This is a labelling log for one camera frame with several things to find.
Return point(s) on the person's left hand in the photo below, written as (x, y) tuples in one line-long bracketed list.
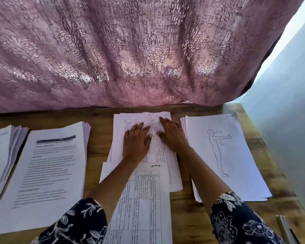
[(136, 144)]

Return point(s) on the stack of table-printed sheets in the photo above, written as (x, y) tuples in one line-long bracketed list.
[(140, 211)]

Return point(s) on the silver yellow black stapler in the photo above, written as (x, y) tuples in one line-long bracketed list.
[(287, 230)]

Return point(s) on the table-print paper pile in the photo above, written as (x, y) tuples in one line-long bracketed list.
[(162, 155)]

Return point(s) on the pink patterned curtain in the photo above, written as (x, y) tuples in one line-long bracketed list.
[(137, 48)]

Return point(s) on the person's right hand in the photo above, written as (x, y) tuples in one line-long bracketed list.
[(173, 134)]

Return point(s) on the stack with dark header bar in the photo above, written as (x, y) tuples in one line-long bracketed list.
[(45, 175)]

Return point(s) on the stack of printed papers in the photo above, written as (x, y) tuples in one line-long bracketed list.
[(2, 160)]

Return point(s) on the person's right forearm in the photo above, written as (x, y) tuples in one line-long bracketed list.
[(203, 175)]

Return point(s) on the person's left forearm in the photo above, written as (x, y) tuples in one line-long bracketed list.
[(109, 185)]

